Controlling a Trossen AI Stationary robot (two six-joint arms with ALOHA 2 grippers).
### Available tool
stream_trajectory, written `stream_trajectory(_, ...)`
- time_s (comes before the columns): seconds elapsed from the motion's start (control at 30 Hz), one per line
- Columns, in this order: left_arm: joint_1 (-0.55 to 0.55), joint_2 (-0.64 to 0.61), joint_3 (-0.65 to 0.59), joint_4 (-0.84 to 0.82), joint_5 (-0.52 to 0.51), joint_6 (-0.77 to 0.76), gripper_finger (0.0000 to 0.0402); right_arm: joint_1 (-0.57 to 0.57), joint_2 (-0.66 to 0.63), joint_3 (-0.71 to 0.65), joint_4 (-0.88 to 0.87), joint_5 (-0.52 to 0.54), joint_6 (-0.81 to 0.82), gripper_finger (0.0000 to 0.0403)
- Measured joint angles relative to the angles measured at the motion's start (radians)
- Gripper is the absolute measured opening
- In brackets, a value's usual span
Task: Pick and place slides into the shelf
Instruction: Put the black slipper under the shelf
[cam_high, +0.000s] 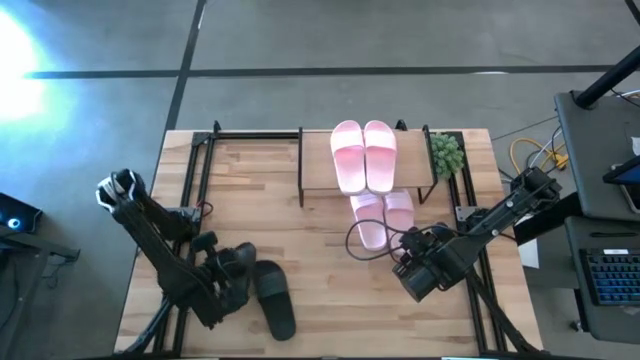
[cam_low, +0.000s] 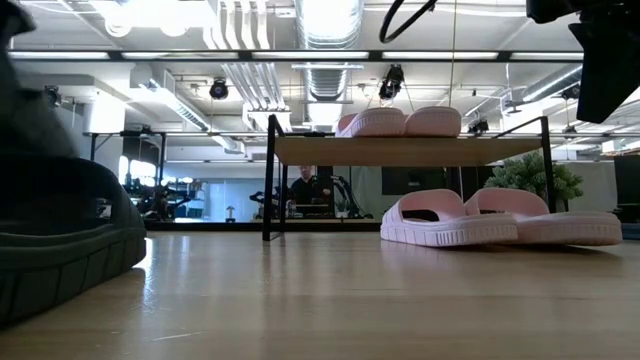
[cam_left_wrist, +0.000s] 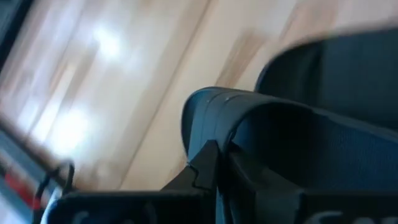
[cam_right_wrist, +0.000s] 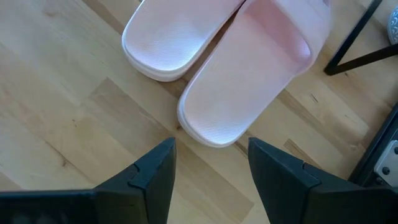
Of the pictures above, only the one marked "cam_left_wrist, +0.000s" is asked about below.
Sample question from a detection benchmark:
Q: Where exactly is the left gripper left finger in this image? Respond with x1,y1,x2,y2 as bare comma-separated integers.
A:
160,139,220,191

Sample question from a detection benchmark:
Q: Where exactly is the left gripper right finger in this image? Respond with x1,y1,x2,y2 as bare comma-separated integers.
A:
225,149,302,224

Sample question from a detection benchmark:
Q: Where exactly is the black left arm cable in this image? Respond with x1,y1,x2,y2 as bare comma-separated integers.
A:
32,160,76,224

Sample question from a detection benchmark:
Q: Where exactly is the black rubber slide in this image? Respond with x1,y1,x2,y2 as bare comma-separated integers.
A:
181,86,398,224
254,27,398,131

